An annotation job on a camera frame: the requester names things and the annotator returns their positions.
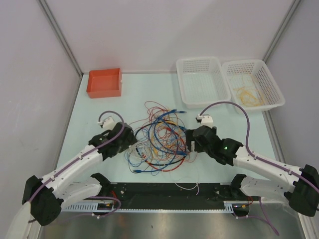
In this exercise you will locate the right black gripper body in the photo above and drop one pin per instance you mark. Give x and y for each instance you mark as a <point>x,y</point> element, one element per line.
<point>189,138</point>

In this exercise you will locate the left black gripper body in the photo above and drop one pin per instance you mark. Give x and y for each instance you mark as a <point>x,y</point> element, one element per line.
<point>125,144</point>

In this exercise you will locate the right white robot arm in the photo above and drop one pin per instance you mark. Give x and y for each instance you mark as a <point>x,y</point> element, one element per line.
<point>299,187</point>

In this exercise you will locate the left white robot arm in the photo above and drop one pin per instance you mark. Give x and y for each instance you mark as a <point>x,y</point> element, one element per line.
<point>45,197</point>

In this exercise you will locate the left white plastic basket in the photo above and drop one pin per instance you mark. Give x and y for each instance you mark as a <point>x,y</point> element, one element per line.
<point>201,82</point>

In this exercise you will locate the white plastic basket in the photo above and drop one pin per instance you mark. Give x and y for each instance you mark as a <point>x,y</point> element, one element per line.
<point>201,82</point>
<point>252,85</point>

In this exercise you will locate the orange plastic box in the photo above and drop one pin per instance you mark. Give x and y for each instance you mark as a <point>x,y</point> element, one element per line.
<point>104,83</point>

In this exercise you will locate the right white plastic basket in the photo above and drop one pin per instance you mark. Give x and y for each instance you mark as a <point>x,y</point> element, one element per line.
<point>252,85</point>

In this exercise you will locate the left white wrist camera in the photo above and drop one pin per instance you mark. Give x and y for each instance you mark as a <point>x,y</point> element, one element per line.
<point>106,122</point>

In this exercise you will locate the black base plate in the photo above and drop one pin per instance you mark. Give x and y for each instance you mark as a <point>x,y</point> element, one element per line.
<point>168,196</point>

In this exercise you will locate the white slotted cable duct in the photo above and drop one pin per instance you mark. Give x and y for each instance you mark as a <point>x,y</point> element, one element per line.
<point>91,207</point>

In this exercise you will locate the left aluminium corner post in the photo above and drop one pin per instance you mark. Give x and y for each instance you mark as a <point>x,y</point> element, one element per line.
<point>45,8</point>

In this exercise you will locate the aluminium corner post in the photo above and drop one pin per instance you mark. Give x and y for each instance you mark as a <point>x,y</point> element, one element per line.
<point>293,8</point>
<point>45,8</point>

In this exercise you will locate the right aluminium corner post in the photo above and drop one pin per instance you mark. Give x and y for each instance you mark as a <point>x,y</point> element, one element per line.
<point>293,8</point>

